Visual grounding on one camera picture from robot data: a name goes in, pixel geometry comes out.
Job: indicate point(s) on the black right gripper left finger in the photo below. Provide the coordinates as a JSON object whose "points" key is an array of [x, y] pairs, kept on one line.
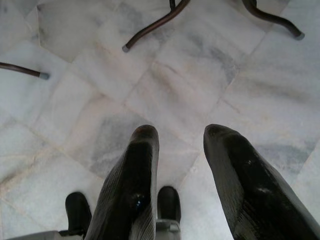
{"points": [[130, 190]]}

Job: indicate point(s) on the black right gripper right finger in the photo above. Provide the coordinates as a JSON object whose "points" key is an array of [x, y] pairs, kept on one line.
{"points": [[252, 190]]}

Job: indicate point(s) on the black robot right foot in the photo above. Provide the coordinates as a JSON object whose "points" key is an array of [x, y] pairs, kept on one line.
{"points": [[169, 202]]}

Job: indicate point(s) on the black robot foot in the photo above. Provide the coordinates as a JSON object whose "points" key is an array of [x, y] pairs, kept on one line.
{"points": [[78, 212], [169, 202]]}

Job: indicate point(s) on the grey robot right leg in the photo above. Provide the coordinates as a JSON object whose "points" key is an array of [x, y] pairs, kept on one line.
{"points": [[167, 225]]}

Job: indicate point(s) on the black robot left foot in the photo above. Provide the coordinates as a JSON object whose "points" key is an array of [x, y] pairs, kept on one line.
{"points": [[78, 212]]}

